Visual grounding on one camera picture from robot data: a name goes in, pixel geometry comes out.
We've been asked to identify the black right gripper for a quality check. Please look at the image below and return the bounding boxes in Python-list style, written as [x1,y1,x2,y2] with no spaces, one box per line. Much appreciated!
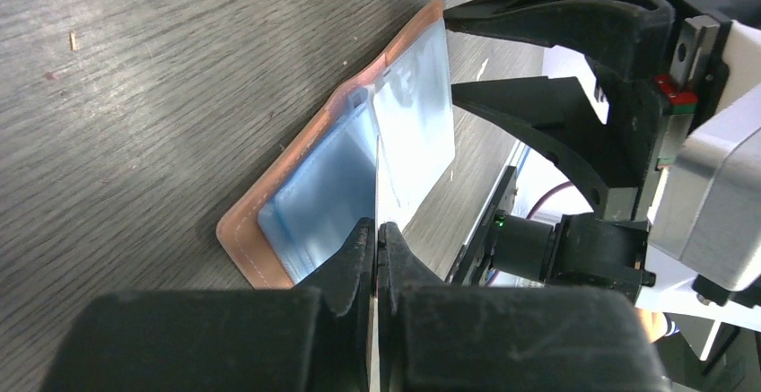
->
[444,0,731,222]

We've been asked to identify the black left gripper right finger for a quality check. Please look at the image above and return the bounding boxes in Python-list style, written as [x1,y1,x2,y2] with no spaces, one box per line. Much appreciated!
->
[378,222,445,318]

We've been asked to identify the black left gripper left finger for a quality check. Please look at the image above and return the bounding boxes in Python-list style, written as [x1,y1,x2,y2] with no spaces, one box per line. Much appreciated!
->
[294,217,376,318]

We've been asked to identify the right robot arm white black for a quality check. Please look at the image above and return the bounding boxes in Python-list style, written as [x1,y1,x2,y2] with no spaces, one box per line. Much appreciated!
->
[443,0,760,330]

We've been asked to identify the black mounting base plate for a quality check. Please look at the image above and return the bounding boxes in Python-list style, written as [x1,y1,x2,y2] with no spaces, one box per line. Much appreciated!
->
[445,166,517,285]

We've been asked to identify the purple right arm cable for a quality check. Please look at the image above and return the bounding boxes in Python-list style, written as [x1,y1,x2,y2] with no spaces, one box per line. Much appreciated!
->
[526,179,575,221]

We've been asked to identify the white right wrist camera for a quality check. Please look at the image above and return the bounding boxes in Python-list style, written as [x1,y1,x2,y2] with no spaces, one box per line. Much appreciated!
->
[649,87,760,292]

